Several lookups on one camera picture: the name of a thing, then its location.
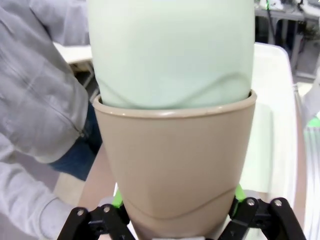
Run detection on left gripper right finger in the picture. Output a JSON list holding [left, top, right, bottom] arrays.
[[220, 183, 308, 240]]

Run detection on light green plastic cup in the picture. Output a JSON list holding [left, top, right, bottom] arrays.
[[87, 0, 257, 110]]

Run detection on person's right forearm grey sleeve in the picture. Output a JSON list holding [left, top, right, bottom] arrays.
[[0, 139, 77, 240]]

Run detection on person in grey hoodie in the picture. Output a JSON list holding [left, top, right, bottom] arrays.
[[0, 0, 104, 182]]

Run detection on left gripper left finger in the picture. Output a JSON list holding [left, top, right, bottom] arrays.
[[57, 189, 136, 240]]

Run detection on aluminium rail plate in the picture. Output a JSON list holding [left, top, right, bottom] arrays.
[[302, 117, 320, 240]]

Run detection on brown plastic cup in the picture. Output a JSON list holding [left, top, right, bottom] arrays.
[[92, 89, 258, 240]]

